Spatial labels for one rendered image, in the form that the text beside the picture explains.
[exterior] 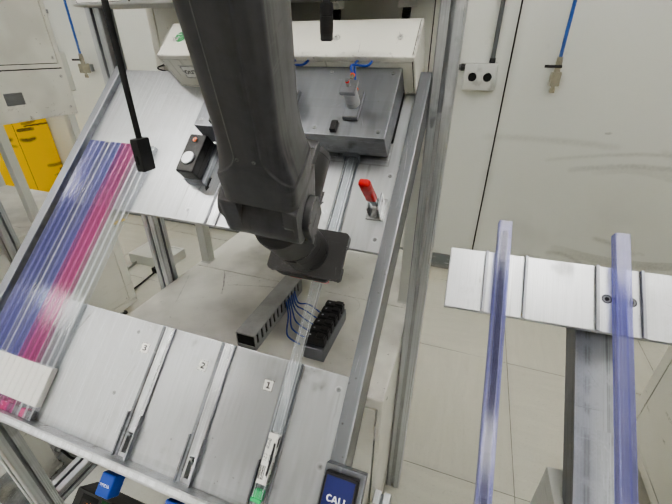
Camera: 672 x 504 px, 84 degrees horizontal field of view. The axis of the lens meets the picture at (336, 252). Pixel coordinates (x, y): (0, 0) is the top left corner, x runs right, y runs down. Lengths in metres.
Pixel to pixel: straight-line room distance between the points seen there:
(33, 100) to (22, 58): 0.14
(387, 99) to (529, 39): 1.58
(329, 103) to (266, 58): 0.43
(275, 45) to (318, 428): 0.45
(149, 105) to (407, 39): 0.54
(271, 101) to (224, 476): 0.49
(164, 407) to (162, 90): 0.63
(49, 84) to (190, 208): 1.23
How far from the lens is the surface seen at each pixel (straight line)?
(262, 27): 0.21
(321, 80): 0.68
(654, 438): 1.59
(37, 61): 1.86
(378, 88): 0.64
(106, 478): 0.69
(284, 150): 0.26
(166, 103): 0.90
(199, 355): 0.62
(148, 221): 1.16
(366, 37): 0.69
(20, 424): 0.79
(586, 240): 2.44
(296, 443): 0.55
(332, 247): 0.48
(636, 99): 2.26
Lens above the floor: 1.24
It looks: 29 degrees down
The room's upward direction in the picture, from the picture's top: straight up
